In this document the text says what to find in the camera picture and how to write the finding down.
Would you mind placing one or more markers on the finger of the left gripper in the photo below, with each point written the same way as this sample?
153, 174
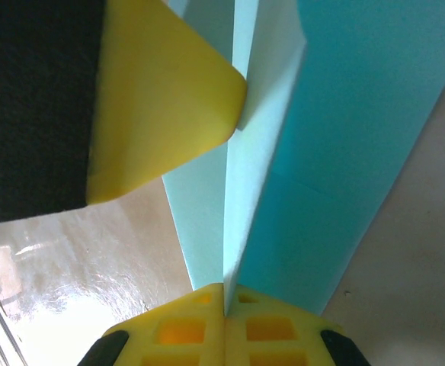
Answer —
150, 95

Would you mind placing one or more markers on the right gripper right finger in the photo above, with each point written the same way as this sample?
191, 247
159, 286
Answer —
276, 343

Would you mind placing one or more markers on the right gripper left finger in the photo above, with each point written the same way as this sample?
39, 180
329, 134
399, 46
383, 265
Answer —
180, 343

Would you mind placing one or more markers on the light blue paper sheet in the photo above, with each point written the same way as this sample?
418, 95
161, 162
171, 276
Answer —
321, 152

